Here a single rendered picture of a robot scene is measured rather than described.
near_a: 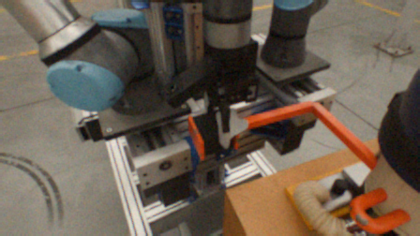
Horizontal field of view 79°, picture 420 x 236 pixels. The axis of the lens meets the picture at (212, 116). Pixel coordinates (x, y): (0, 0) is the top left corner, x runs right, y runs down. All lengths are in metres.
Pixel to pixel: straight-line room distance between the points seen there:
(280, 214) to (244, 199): 0.08
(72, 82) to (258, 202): 0.44
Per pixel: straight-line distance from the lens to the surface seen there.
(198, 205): 1.44
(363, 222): 0.48
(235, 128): 0.50
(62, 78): 0.49
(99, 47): 0.49
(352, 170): 0.66
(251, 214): 0.59
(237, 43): 0.40
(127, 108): 0.67
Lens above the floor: 1.47
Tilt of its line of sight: 42 degrees down
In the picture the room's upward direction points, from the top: straight up
